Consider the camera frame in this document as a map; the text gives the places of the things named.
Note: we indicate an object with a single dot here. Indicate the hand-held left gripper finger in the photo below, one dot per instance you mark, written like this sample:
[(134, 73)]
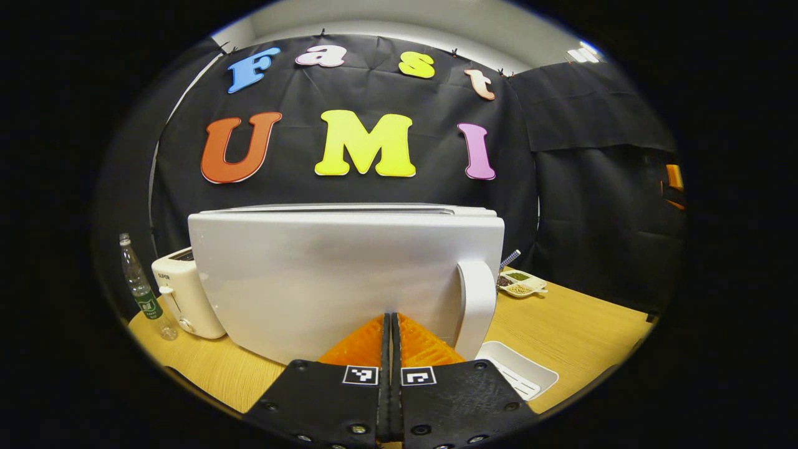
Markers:
[(395, 399), (385, 399)]

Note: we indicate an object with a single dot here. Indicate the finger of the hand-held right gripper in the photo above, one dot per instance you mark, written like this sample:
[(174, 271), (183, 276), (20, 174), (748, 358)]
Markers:
[(674, 178)]

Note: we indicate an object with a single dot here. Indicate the white microwave oven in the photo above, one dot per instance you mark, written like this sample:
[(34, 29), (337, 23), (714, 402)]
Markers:
[(343, 274)]

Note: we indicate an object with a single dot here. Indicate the black backdrop cloth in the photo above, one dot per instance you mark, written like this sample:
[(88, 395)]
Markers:
[(592, 218)]

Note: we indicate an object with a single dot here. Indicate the white plastic tray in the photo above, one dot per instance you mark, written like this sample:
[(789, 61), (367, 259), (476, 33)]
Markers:
[(523, 371)]

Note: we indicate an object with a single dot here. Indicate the ceiling light panel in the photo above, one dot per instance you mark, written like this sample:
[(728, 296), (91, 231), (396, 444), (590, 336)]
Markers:
[(585, 54)]

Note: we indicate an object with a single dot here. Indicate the white divided dish with grains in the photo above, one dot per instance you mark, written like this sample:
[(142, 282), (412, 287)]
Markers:
[(522, 284)]

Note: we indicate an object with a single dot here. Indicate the white toaster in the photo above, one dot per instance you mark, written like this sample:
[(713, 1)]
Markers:
[(184, 299)]

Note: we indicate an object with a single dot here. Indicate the clear plastic water bottle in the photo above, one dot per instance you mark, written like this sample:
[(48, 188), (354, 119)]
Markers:
[(144, 299)]

